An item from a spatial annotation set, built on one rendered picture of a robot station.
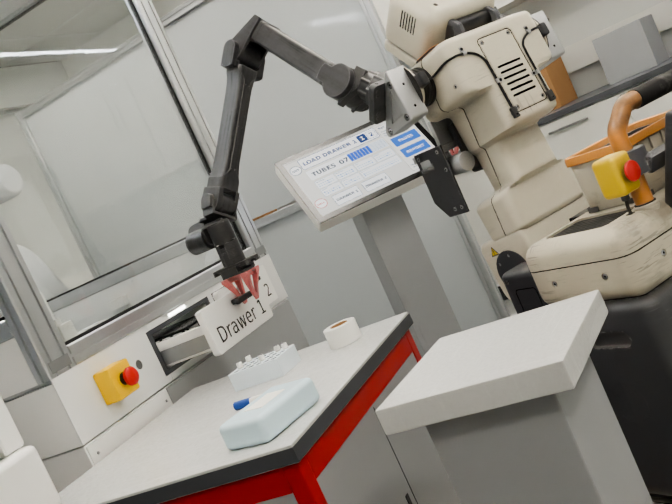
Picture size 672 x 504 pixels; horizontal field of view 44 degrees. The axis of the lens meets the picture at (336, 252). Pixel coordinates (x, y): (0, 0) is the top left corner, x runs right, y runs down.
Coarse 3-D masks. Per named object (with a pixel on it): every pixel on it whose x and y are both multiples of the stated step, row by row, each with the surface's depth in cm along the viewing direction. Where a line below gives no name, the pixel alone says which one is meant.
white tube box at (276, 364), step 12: (288, 348) 172; (252, 360) 177; (264, 360) 171; (276, 360) 167; (288, 360) 170; (300, 360) 174; (240, 372) 171; (252, 372) 170; (264, 372) 168; (276, 372) 167; (240, 384) 171; (252, 384) 170
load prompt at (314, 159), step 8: (352, 136) 288; (360, 136) 288; (368, 136) 287; (376, 136) 287; (336, 144) 286; (344, 144) 285; (352, 144) 285; (360, 144) 285; (320, 152) 284; (328, 152) 283; (336, 152) 283; (304, 160) 282; (312, 160) 281; (320, 160) 281; (304, 168) 279
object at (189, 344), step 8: (192, 328) 221; (200, 328) 191; (176, 336) 194; (184, 336) 193; (192, 336) 193; (200, 336) 192; (160, 344) 196; (168, 344) 195; (176, 344) 195; (184, 344) 194; (192, 344) 193; (200, 344) 192; (208, 344) 191; (160, 352) 196; (168, 352) 196; (176, 352) 195; (184, 352) 194; (192, 352) 193; (200, 352) 193; (168, 360) 196; (176, 360) 195; (184, 360) 195
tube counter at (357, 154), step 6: (372, 144) 285; (378, 144) 285; (384, 144) 285; (354, 150) 284; (360, 150) 283; (366, 150) 283; (372, 150) 283; (342, 156) 282; (348, 156) 282; (354, 156) 282; (360, 156) 282; (342, 162) 280; (348, 162) 280
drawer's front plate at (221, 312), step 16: (224, 304) 197; (240, 304) 203; (256, 304) 210; (208, 320) 189; (224, 320) 195; (256, 320) 207; (208, 336) 189; (224, 336) 193; (240, 336) 198; (224, 352) 191
